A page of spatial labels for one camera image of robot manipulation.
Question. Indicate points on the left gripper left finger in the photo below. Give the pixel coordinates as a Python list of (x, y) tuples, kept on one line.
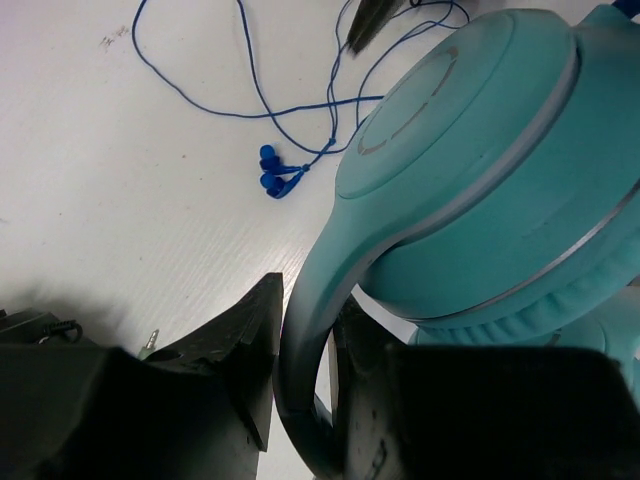
[(199, 408)]

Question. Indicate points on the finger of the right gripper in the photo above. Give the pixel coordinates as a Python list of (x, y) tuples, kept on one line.
[(370, 18)]

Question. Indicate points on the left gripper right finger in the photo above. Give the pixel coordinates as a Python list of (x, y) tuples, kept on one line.
[(563, 408)]

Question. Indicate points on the teal cat ear headphones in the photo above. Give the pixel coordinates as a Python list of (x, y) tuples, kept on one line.
[(491, 197)]

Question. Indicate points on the blue earbuds with cable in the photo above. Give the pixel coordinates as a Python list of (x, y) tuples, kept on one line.
[(278, 179)]

